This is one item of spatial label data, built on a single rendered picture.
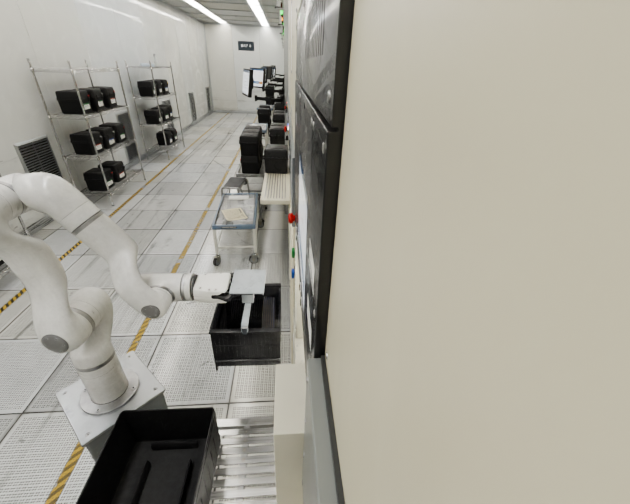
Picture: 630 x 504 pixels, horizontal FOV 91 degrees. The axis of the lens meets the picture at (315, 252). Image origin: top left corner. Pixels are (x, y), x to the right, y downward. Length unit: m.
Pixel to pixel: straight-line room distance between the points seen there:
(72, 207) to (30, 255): 0.21
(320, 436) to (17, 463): 2.26
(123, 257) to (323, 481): 0.79
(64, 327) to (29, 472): 1.37
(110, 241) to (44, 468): 1.64
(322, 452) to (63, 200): 0.84
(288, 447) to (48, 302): 0.84
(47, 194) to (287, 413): 0.75
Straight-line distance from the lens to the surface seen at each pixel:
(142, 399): 1.42
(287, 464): 0.58
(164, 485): 1.22
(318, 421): 0.33
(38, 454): 2.47
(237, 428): 1.28
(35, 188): 0.99
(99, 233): 0.97
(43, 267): 1.13
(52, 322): 1.16
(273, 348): 1.01
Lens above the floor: 1.84
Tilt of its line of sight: 31 degrees down
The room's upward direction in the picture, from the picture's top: 3 degrees clockwise
